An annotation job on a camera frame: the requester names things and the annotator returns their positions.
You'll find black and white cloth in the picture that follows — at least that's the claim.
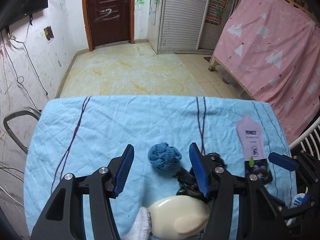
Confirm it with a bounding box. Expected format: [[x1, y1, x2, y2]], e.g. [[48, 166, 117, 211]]
[[175, 151, 227, 197]]

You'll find blue knitted ball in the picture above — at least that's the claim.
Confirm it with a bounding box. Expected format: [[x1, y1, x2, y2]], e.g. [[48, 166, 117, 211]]
[[148, 142, 182, 172]]

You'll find purple blueberry snack pouch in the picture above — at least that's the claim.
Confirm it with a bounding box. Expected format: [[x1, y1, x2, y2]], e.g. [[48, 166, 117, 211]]
[[236, 115, 273, 185]]

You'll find cream oval plastic container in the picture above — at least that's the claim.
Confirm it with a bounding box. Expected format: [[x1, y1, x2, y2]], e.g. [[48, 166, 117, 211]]
[[148, 195, 210, 239]]

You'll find light blue bed sheet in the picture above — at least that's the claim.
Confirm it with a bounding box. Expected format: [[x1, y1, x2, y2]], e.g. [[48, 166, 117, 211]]
[[23, 95, 290, 237]]

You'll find white sock foot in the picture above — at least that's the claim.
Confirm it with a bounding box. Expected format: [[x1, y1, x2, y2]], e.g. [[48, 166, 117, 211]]
[[121, 207, 152, 240]]

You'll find pink tree-print curtain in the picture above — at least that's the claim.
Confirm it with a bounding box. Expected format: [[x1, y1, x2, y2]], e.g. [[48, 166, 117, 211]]
[[213, 0, 319, 143]]

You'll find dark brown wooden door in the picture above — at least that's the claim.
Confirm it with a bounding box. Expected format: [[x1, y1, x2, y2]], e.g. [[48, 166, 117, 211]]
[[82, 0, 135, 51]]

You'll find grey metal chair frame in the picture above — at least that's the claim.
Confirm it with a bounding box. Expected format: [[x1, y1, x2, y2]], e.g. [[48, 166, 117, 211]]
[[3, 107, 42, 155]]

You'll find colourful wall chart poster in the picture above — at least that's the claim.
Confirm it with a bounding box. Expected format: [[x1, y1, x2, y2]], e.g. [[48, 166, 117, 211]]
[[205, 0, 227, 26]]

